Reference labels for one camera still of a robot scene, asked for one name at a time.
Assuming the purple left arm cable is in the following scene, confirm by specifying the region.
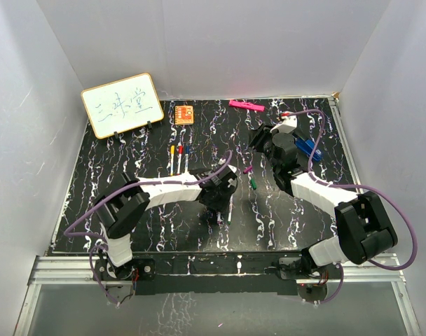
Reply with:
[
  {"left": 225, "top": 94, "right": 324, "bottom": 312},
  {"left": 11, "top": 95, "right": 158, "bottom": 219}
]
[{"left": 63, "top": 150, "right": 233, "bottom": 307}]

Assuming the blue plastic clip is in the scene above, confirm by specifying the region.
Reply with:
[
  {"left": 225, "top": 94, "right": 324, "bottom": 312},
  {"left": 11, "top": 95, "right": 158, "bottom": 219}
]
[{"left": 295, "top": 138, "right": 322, "bottom": 162}]

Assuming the purple pen cap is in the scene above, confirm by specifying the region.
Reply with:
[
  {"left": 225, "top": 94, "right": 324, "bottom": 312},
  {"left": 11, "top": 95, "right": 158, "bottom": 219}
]
[{"left": 243, "top": 166, "right": 252, "bottom": 174}]

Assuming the orange card pack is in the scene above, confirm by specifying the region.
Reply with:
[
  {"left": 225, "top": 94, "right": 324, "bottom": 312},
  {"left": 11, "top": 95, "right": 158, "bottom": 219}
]
[{"left": 174, "top": 106, "right": 194, "bottom": 125}]

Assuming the green tipped white pen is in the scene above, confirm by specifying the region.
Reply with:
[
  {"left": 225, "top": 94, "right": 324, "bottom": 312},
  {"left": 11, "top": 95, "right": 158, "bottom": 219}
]
[{"left": 227, "top": 196, "right": 233, "bottom": 225}]

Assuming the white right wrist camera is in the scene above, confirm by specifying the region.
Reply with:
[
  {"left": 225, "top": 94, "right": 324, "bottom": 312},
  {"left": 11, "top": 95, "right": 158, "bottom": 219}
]
[{"left": 270, "top": 112, "right": 298, "bottom": 134}]

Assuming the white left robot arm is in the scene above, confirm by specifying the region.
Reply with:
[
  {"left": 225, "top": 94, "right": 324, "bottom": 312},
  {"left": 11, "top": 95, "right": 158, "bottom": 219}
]
[{"left": 95, "top": 164, "right": 238, "bottom": 279}]

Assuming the pink plastic clip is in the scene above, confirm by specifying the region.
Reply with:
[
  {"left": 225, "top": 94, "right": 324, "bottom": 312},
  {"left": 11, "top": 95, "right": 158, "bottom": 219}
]
[{"left": 229, "top": 99, "right": 265, "bottom": 112}]

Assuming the red white pen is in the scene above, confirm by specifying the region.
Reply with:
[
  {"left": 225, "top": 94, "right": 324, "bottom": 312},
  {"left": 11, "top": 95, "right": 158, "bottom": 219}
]
[{"left": 177, "top": 153, "right": 183, "bottom": 175}]

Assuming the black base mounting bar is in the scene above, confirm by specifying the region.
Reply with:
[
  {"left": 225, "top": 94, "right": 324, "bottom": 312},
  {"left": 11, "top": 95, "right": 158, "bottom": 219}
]
[{"left": 93, "top": 250, "right": 329, "bottom": 297}]

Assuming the blue white pen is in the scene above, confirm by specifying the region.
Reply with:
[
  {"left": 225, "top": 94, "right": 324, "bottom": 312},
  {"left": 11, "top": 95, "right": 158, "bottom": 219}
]
[{"left": 184, "top": 145, "right": 190, "bottom": 173}]

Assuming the small whiteboard with writing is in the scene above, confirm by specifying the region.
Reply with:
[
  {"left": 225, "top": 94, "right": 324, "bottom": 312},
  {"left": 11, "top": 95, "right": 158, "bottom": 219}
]
[{"left": 81, "top": 73, "right": 164, "bottom": 139}]

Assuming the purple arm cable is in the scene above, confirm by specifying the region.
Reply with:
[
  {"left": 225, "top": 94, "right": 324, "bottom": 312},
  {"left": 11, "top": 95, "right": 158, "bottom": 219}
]
[
  {"left": 282, "top": 108, "right": 418, "bottom": 304},
  {"left": 63, "top": 150, "right": 233, "bottom": 307}
]

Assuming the yellow white pen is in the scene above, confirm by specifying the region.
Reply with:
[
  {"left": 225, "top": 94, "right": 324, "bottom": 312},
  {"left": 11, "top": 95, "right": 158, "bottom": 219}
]
[{"left": 170, "top": 153, "right": 175, "bottom": 176}]

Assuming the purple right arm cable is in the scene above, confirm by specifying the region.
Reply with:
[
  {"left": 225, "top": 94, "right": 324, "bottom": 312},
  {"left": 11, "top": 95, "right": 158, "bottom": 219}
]
[{"left": 282, "top": 108, "right": 418, "bottom": 304}]

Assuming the green pen cap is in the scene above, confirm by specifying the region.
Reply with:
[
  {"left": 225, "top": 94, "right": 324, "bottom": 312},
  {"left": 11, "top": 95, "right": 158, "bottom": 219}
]
[{"left": 250, "top": 178, "right": 257, "bottom": 190}]

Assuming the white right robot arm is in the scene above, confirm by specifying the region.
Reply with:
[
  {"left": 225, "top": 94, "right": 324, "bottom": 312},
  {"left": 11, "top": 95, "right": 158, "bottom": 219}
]
[{"left": 249, "top": 125, "right": 398, "bottom": 278}]

